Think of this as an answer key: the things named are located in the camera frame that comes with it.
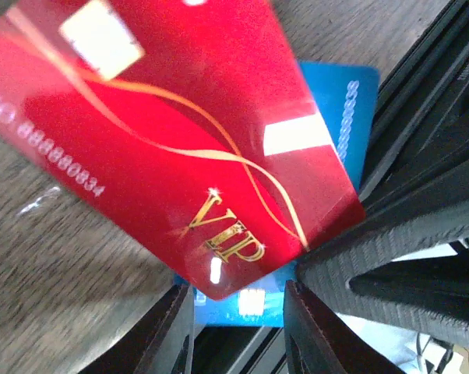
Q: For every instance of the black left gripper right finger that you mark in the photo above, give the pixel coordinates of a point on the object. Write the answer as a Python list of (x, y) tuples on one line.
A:
[(318, 341)]

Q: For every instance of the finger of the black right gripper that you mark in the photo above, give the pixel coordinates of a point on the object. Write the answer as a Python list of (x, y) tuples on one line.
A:
[(412, 273)]

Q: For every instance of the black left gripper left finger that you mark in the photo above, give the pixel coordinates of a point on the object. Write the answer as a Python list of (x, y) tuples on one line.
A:
[(161, 342)]

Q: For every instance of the red VIP card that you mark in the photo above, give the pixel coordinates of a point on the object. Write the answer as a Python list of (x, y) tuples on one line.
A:
[(187, 123)]

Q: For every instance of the blue card front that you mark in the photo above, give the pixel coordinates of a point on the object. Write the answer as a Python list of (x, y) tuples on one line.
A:
[(346, 98)]

